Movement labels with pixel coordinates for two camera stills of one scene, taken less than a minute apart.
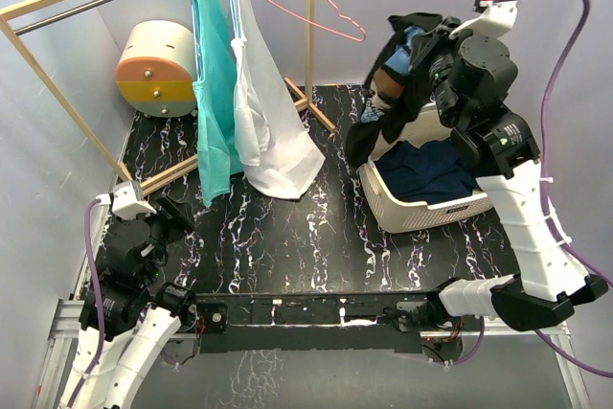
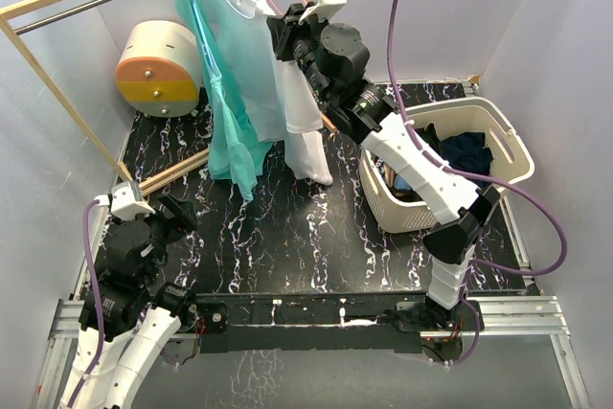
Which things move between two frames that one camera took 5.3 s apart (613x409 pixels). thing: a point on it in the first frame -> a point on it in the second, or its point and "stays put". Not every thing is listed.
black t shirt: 393,97 -> 430,139
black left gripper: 179,221 stays put
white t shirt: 279,151 -> 280,95
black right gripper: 432,44 -> 287,29
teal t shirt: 214,92 -> 237,147
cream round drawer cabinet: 156,69 stays put
